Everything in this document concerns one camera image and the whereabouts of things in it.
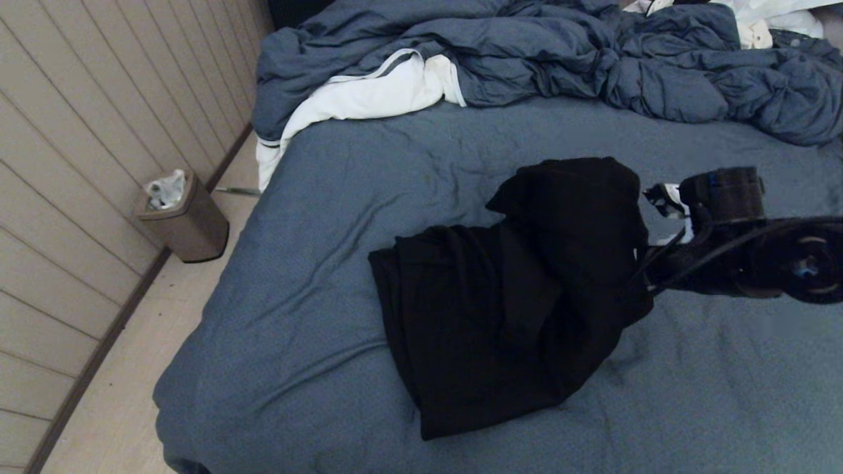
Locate white pillow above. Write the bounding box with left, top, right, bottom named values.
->
left=715, top=0, right=843, bottom=39

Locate blue bed sheet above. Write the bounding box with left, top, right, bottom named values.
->
left=151, top=95, right=843, bottom=474

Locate white plastic bin bag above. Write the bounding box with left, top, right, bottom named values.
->
left=145, top=169, right=187, bottom=211

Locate black zip hoodie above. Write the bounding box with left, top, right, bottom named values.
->
left=367, top=157, right=655, bottom=440

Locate dark headboard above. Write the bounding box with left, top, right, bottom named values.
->
left=267, top=0, right=337, bottom=30

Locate cream crumpled garment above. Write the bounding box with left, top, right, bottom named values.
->
left=622, top=0, right=773, bottom=49

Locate crumpled blue duvet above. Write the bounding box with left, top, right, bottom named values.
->
left=252, top=0, right=843, bottom=147

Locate beige trash bin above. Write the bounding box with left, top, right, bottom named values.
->
left=134, top=170, right=229, bottom=263

